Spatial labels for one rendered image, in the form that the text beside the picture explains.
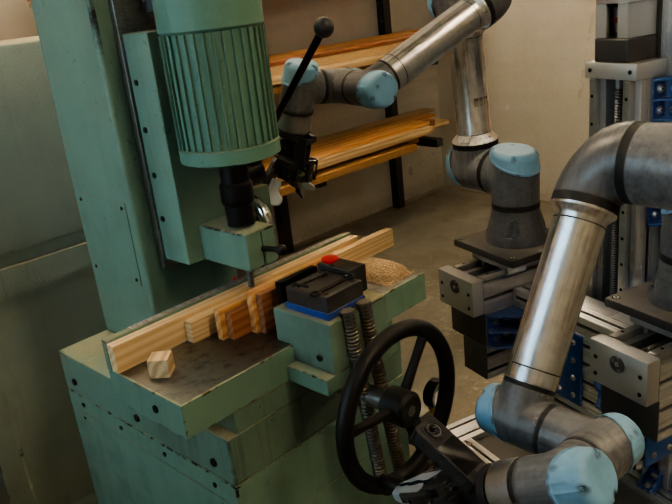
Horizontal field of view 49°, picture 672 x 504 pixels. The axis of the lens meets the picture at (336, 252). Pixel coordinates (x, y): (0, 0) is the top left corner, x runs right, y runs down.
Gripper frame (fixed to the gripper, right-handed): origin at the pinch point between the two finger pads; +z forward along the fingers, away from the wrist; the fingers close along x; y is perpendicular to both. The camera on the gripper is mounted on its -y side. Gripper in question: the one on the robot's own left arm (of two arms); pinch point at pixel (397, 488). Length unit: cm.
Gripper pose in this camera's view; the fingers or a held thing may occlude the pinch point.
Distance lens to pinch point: 117.9
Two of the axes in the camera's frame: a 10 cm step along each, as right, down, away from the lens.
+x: 6.8, -3.1, 6.6
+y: 4.5, 8.9, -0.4
